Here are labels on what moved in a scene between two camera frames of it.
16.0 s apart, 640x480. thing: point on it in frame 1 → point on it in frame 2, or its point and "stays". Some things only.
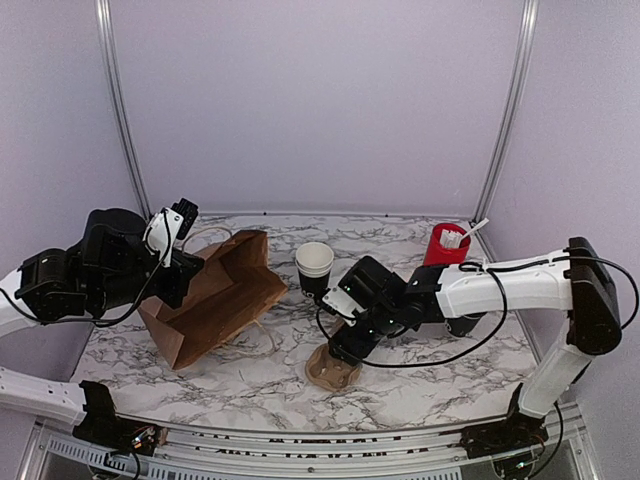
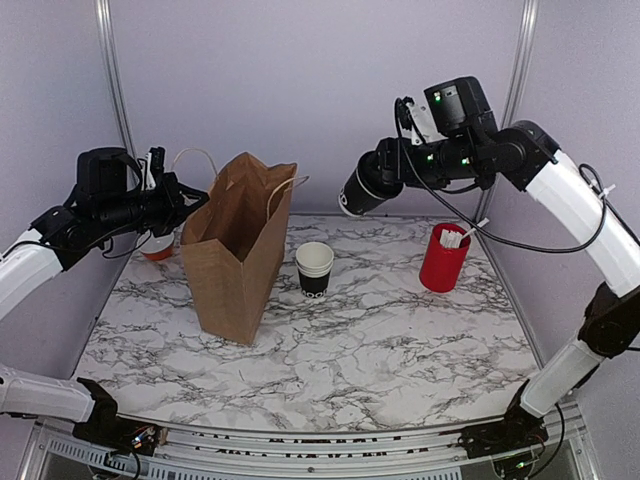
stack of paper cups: [314, 261] stays
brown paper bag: [237, 285] → [234, 244]
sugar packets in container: [449, 238] stays
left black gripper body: [171, 294] → [161, 212]
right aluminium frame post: [519, 79] stays
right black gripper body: [382, 323] → [427, 172]
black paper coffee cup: [463, 325] → [366, 189]
